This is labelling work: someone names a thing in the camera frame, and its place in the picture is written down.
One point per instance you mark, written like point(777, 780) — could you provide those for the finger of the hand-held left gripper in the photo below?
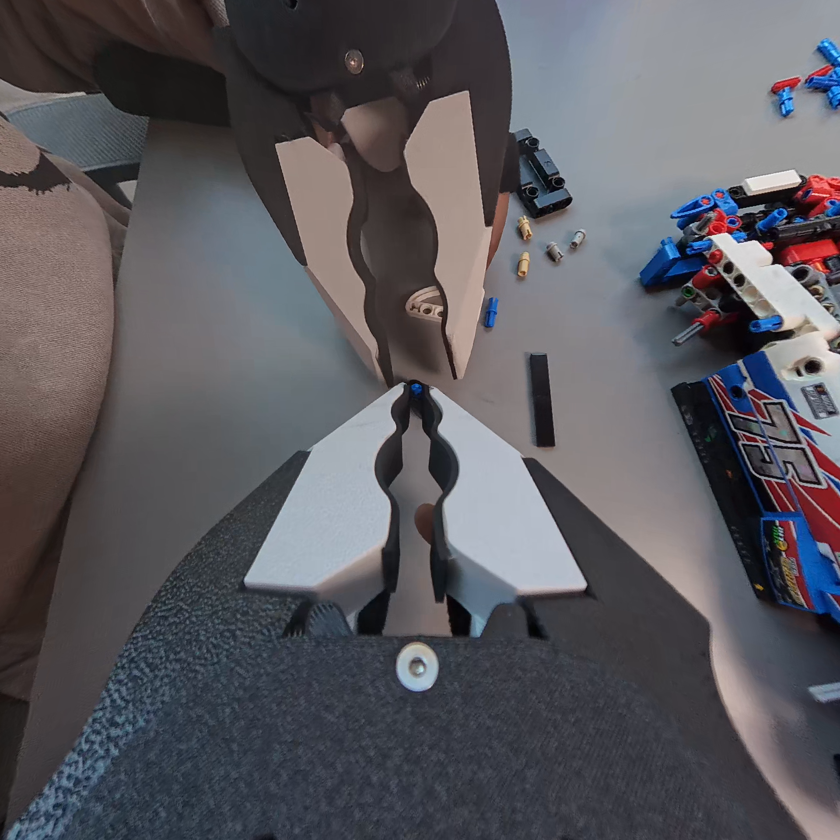
point(453, 197)
point(321, 210)

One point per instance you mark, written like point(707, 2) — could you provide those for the person's left hand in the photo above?
point(497, 239)

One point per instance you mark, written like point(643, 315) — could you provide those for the grey mesh chair part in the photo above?
point(79, 131)

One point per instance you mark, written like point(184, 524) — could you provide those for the person's right hand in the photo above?
point(423, 522)

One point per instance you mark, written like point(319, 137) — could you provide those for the black cloth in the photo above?
point(164, 85)

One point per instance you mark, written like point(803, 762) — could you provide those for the dark flat long tile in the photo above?
point(541, 400)

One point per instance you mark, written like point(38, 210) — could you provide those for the dark grey connector pin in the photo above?
point(554, 251)

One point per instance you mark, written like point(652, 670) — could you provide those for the tan connector pin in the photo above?
point(523, 226)
point(523, 264)

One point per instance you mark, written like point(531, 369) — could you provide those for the white curved frame brick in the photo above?
point(423, 308)

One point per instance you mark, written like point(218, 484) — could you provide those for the small black curved brick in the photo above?
point(416, 380)

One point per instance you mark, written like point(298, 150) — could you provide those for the toy brick race car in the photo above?
point(754, 426)

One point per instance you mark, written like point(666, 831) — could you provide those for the light grey connector pin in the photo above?
point(577, 238)

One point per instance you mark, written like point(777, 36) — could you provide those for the black rectangular frame brick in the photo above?
point(544, 197)

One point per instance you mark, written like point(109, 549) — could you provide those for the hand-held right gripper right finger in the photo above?
point(512, 525)

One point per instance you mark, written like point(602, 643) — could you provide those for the person's left forearm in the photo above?
point(98, 33)

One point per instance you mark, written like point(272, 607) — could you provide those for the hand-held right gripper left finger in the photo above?
point(321, 525)

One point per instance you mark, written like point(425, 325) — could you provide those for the pile of blue pins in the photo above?
point(820, 79)

